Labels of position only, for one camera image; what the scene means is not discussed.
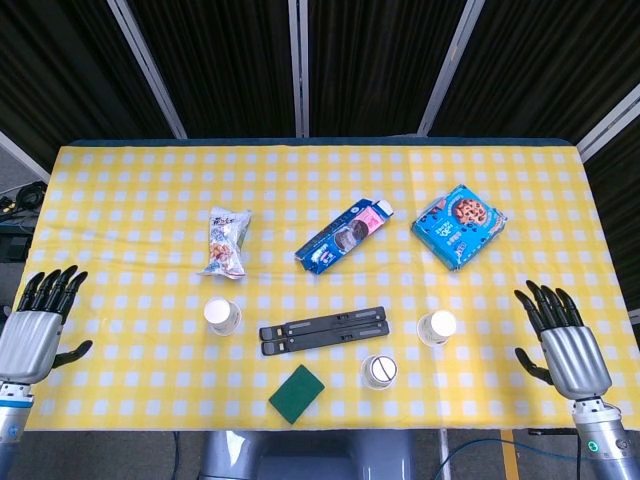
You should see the white cup green leaf print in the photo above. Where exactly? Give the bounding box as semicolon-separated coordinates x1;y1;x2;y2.
416;309;458;347

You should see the white table leg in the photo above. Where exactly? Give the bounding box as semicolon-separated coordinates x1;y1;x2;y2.
438;428;452;480

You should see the white cup black line bottom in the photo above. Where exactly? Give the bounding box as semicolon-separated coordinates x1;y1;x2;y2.
360;354;399;391

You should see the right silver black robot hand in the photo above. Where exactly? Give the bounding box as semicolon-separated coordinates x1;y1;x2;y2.
513;279;614;401

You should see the white crumpled snack bag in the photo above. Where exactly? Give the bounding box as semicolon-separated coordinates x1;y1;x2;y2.
198;206;253;279

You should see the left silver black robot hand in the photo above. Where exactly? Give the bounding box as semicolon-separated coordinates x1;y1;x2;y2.
0;264;95;386

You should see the blue pink cookie box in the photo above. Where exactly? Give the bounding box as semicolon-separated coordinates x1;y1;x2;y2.
294;198;394;275

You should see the blue floor cable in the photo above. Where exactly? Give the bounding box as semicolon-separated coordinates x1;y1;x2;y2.
438;437;581;480

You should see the yellow white checkered tablecloth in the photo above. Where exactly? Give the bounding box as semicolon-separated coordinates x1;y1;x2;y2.
0;144;640;432

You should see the green yellow sponge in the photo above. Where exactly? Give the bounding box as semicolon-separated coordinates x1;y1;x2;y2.
268;364;326;426

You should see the black cable bundle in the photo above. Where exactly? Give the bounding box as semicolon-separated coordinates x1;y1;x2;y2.
0;180;49;222

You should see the white cup blue flower print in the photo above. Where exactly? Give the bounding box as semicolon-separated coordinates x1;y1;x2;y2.
203;296;243;337

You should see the blue chocolate chip cookie box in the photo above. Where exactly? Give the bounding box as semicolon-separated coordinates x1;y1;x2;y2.
410;183;508;273

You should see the dark pleated curtain panel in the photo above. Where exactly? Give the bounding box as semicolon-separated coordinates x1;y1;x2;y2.
0;0;171;156
307;0;469;137
127;0;296;140
429;0;640;144

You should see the black folding stand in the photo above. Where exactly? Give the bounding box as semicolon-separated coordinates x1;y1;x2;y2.
258;305;391;357

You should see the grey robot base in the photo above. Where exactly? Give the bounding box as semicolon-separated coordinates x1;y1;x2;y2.
199;429;416;480

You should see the white partition post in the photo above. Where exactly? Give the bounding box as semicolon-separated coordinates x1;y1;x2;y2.
416;0;482;137
287;0;311;138
0;129;51;184
106;0;188;140
578;82;640;162

